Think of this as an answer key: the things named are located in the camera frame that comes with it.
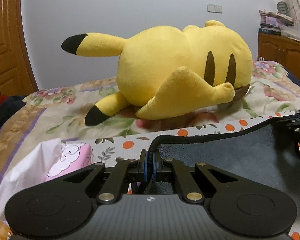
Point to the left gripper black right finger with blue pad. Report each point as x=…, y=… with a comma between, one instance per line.
x=172, y=176

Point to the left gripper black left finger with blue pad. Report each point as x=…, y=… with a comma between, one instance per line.
x=116, y=180

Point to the purple and grey towel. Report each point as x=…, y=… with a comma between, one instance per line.
x=262, y=153

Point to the dark blue mattress sheet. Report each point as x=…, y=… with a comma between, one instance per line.
x=298, y=78

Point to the orange-print white cloth mat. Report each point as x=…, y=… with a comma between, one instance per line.
x=204, y=187

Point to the wooden sideboard cabinet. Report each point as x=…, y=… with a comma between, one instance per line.
x=278, y=48

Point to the pink tissue box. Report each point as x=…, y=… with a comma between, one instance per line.
x=49, y=160

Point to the floral bed blanket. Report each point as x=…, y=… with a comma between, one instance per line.
x=60, y=112

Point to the stack of boxes on cabinet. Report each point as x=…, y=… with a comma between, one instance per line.
x=272, y=23

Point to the small grey desk fan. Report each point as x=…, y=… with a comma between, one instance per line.
x=282, y=8

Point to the yellow Pikachu plush toy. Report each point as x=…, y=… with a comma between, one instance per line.
x=166, y=72

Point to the white wall switch plate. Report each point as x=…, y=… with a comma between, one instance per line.
x=213, y=8

